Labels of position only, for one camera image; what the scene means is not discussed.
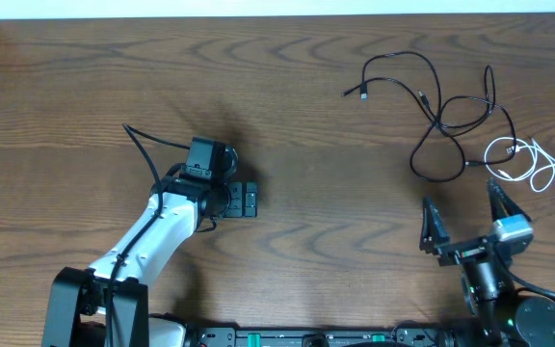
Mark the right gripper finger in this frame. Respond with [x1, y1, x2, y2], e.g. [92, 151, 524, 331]
[487, 178, 532, 231]
[419, 198, 450, 254]

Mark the white cable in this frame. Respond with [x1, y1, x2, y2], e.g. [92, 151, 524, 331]
[483, 136, 555, 194]

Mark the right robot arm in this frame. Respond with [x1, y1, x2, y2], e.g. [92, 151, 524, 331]
[419, 179, 555, 346]

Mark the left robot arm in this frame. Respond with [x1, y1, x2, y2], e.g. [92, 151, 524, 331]
[41, 138, 257, 346]

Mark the right camera cable black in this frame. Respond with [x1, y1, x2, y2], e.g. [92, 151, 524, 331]
[503, 266, 555, 298]

